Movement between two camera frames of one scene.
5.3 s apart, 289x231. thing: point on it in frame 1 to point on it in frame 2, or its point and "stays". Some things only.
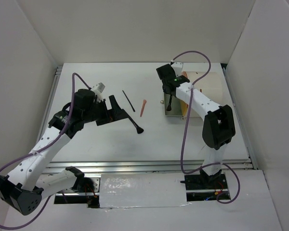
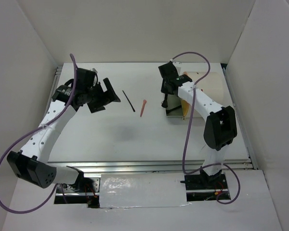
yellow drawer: [183, 107] stays
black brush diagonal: [139, 129] to [164, 103]
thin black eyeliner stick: [128, 101] stays
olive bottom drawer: [176, 104] stays
